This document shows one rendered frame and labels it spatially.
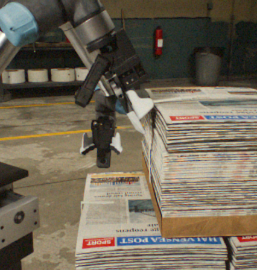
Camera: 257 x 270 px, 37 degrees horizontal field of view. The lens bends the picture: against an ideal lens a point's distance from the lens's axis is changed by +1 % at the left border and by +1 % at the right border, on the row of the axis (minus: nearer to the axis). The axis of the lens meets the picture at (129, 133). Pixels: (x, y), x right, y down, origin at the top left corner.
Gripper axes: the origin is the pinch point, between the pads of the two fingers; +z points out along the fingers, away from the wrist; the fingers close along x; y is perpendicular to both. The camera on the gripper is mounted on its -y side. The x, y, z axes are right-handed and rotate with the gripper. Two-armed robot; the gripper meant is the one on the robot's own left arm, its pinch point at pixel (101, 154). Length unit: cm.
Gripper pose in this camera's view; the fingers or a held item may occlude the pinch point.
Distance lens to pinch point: 112.7
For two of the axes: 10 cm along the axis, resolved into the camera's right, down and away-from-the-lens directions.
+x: 10.0, 0.0, 0.1
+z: 0.1, 2.8, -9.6
